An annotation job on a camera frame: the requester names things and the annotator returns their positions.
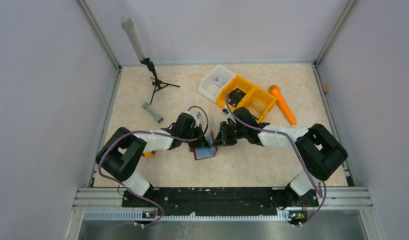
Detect red card holder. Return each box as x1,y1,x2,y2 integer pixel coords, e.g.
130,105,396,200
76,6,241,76
189,131,218,161

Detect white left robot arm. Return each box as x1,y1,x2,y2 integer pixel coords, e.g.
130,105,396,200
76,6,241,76
95,112,210,197

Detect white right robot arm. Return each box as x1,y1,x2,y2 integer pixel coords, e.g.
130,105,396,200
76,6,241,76
212,107,349,200

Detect black cards in yellow bin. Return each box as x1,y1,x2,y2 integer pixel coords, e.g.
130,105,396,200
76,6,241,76
228,88,246,108

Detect clear card in yellow bin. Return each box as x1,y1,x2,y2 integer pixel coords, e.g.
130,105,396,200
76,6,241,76
250,100,266,114

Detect silver card in white bin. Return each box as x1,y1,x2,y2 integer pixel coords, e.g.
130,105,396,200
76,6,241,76
213,75,227,88

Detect yellow plastic double bin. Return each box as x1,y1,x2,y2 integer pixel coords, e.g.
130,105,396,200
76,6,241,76
215,75,276,123

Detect grey toy block bar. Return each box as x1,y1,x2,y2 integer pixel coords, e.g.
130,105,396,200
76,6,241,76
141,102,164,124

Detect white plastic bin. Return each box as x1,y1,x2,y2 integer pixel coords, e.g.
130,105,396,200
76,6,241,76
197,64,236,102

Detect orange plastic cylinder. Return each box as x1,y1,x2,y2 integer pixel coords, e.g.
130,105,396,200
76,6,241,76
268,85,297,125

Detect black mini tripod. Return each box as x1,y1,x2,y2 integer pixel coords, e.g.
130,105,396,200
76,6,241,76
139,57,180,105

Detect grey tube on tripod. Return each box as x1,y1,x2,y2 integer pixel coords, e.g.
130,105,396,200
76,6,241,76
120,16,146,63

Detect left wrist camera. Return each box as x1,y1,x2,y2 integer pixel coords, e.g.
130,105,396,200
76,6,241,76
189,111,202,125

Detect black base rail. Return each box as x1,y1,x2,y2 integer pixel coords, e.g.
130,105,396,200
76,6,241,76
121,187,319,217

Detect small brown wall knob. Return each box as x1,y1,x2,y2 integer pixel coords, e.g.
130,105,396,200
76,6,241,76
321,83,329,94

